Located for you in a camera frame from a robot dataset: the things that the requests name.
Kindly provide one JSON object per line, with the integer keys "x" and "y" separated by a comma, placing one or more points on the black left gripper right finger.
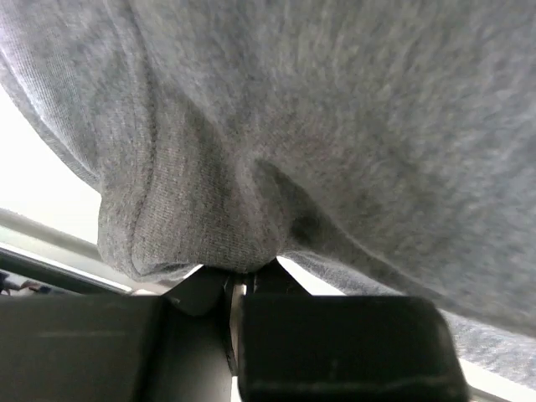
{"x": 294, "y": 346}

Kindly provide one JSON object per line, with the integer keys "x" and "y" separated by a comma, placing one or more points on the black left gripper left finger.
{"x": 84, "y": 342}

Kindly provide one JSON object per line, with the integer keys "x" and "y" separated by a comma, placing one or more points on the grey shorts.
{"x": 384, "y": 146}

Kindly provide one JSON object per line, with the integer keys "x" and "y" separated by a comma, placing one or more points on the aluminium table edge rail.
{"x": 26, "y": 237}

